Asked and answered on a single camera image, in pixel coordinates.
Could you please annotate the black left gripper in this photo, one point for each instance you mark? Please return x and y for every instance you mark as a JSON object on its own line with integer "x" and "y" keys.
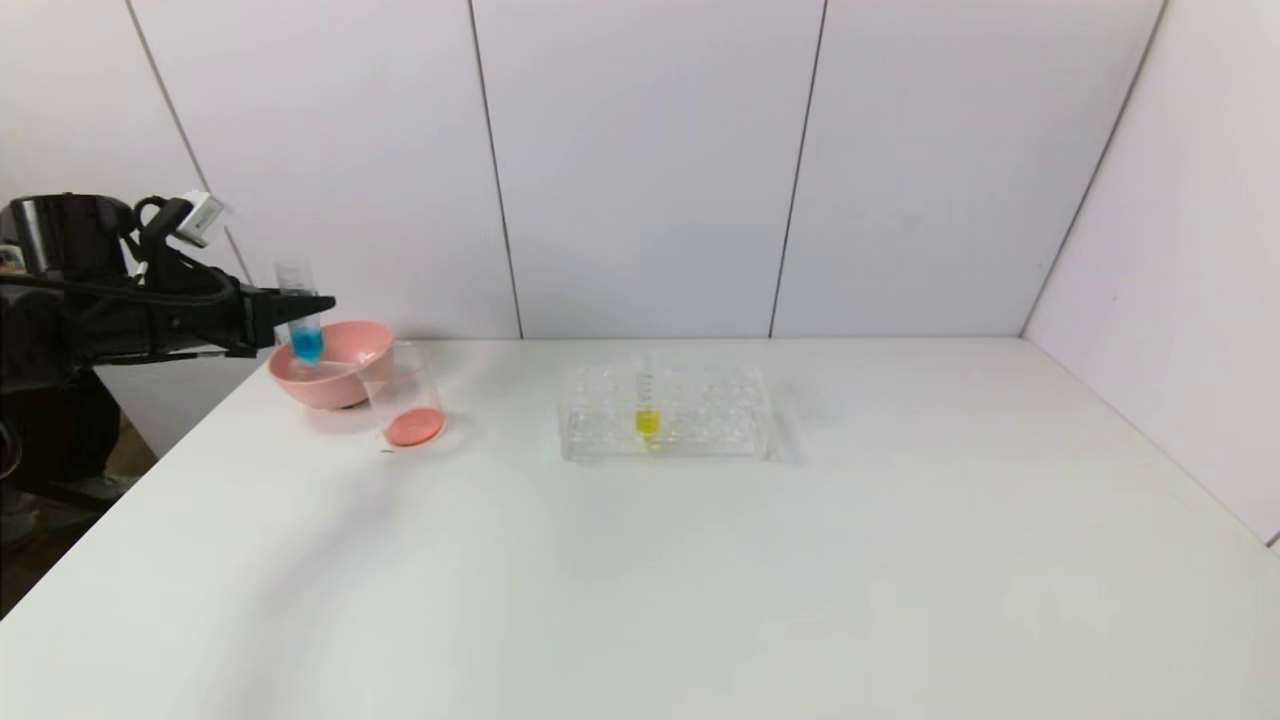
{"x": 252, "y": 318}

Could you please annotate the test tube with blue pigment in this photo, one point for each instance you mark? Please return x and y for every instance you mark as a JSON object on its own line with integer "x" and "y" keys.
{"x": 307, "y": 345}

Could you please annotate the test tube with red pigment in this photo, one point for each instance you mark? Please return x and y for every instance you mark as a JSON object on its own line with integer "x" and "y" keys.
{"x": 335, "y": 372}

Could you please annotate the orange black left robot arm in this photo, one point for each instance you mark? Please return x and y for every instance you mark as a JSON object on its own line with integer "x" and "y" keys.
{"x": 60, "y": 300}

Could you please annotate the test tube with yellow pigment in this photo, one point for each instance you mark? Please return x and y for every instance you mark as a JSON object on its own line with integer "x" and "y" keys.
{"x": 647, "y": 424}

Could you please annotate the clear plastic test tube rack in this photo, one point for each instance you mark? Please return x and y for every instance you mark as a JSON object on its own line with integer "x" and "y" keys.
{"x": 700, "y": 430}

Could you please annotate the pink bowl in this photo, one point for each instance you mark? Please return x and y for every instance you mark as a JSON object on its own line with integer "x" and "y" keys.
{"x": 340, "y": 385}

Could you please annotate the clear glass beaker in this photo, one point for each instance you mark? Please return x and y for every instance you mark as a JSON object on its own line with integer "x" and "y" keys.
{"x": 412, "y": 420}

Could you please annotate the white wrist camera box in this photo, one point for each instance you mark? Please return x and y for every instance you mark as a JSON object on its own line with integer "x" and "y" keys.
{"x": 203, "y": 215}

